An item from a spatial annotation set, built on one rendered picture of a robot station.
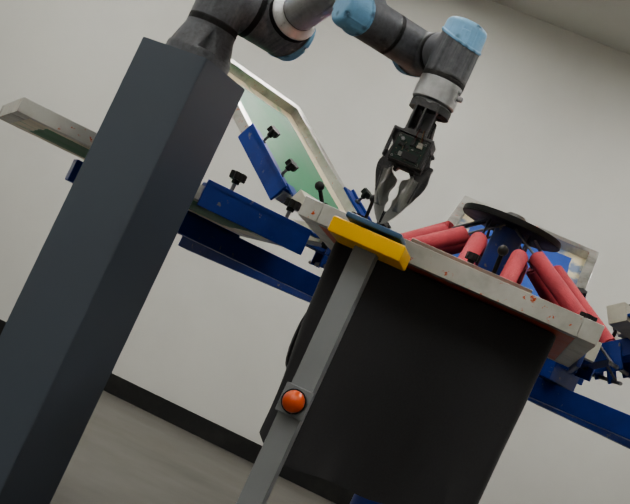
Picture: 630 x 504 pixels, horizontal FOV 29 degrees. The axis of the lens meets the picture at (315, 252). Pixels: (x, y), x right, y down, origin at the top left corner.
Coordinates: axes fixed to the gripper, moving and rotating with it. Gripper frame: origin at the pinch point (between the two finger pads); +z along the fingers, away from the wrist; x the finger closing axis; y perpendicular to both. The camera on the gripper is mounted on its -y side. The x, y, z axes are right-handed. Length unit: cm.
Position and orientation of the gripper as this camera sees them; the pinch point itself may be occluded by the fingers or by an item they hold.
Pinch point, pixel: (383, 216)
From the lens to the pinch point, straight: 205.1
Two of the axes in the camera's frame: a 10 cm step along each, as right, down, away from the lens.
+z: -4.2, 9.1, -0.7
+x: 9.0, 4.0, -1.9
